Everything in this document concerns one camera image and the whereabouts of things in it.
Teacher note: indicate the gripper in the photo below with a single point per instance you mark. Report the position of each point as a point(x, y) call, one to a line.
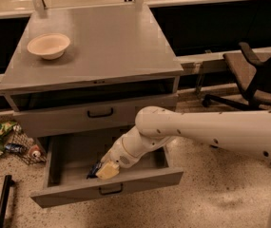
point(118, 156)

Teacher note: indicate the dark blue rxbar packet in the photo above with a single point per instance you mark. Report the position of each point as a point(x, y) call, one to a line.
point(94, 169)

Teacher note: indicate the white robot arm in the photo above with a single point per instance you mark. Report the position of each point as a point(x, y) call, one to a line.
point(155, 127)

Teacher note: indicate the open grey lower drawer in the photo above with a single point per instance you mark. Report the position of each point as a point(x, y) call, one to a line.
point(71, 156)

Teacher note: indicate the grey drawer cabinet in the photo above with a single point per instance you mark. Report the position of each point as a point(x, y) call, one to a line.
point(115, 53)

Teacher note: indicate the red white bottle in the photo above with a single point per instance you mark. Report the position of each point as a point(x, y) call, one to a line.
point(35, 152)

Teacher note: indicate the blue can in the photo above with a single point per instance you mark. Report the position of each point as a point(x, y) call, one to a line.
point(15, 148)

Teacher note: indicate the black metal stand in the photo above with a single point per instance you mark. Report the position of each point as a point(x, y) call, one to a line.
point(8, 183)

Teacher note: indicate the beige paper bowl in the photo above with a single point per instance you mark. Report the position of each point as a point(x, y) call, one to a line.
point(49, 46)

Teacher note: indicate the black office chair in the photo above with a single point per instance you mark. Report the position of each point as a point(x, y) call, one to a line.
point(255, 79)

